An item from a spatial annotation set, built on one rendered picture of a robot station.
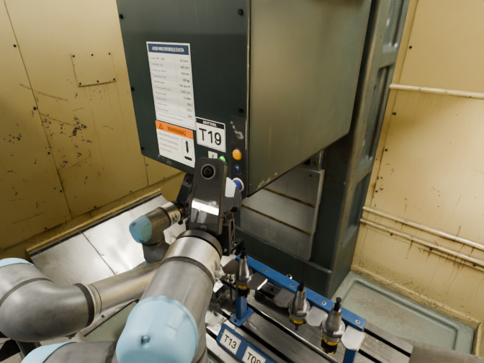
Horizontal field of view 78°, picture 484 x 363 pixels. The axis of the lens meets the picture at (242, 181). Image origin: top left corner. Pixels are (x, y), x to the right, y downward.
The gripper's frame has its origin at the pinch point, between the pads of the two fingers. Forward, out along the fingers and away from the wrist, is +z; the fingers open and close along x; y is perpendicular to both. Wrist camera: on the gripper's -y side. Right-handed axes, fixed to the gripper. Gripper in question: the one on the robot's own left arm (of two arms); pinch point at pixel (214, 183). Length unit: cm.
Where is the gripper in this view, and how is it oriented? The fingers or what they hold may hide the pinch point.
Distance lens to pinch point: 113.7
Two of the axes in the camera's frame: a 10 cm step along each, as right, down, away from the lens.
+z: 6.3, -3.7, 6.8
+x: 7.8, 2.9, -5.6
